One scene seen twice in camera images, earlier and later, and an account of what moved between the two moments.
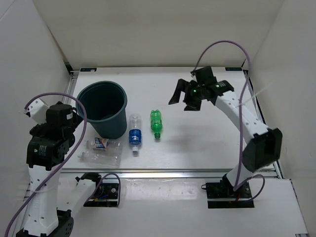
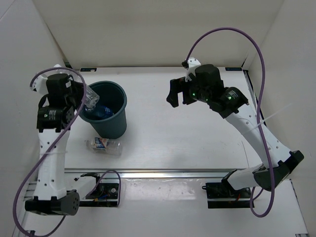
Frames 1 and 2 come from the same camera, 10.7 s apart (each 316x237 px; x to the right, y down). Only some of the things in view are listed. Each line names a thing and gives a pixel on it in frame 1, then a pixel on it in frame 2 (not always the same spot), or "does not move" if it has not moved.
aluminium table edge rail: x=169 y=173 does not move
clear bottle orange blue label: x=105 y=144 does not move
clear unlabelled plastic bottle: x=111 y=159 -> x=91 y=98
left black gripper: x=38 y=130 -> x=77 y=87
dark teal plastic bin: x=105 y=102 does not move
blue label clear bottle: x=135 y=133 -> x=103 y=112
